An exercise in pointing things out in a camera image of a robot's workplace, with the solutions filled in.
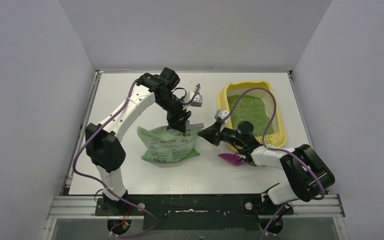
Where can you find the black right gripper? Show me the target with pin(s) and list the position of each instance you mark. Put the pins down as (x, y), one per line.
(216, 134)

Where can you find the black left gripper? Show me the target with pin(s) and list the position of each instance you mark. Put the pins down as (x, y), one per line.
(177, 120)

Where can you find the white bag sealing clip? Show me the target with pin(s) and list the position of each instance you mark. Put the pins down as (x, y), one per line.
(193, 126)

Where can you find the green cat litter bag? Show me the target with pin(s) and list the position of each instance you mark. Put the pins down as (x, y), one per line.
(166, 146)

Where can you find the magenta plastic scoop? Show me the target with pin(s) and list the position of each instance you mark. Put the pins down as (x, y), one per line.
(233, 159)

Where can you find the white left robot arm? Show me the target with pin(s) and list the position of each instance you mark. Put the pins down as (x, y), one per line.
(103, 140)

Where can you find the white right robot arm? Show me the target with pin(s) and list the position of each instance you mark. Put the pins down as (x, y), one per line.
(307, 175)

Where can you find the green litter in box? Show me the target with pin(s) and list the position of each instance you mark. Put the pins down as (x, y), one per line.
(254, 110)

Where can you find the yellow litter box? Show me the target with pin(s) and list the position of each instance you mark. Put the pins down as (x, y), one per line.
(226, 98)

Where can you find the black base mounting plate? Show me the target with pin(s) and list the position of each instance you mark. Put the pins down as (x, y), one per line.
(163, 212)

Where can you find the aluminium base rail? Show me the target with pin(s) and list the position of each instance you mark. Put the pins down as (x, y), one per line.
(84, 207)

